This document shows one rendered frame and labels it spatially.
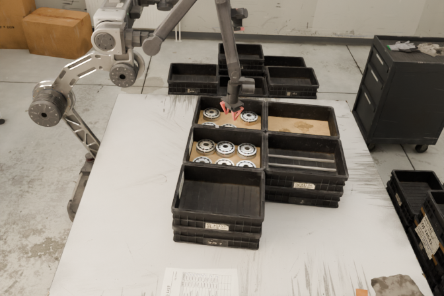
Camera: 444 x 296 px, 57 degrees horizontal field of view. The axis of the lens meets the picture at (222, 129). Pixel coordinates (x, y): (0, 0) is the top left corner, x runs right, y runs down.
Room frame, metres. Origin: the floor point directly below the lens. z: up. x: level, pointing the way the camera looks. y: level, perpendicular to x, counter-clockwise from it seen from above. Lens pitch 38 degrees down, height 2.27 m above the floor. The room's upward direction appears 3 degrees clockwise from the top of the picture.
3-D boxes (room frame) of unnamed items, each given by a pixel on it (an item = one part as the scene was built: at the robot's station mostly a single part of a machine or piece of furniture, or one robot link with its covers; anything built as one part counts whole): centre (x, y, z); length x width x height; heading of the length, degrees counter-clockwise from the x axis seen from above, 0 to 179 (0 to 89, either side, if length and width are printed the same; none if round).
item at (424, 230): (1.50, -1.21, 0.41); 0.31 x 0.02 x 0.16; 2
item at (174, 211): (1.28, -0.01, 0.92); 0.40 x 0.30 x 0.02; 87
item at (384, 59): (2.90, -1.50, 0.45); 0.60 x 0.45 x 0.90; 93
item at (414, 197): (1.90, -1.34, 0.26); 0.40 x 0.30 x 0.23; 2
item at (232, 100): (1.66, -0.04, 1.18); 0.10 x 0.07 x 0.07; 42
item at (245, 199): (1.28, -0.01, 0.87); 0.40 x 0.30 x 0.11; 87
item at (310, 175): (1.56, -0.42, 0.92); 0.40 x 0.30 x 0.02; 87
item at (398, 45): (2.98, -1.38, 0.88); 0.25 x 0.19 x 0.03; 93
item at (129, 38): (1.67, 0.42, 1.45); 0.09 x 0.08 x 0.12; 3
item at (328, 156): (1.56, -0.42, 0.87); 0.40 x 0.30 x 0.11; 87
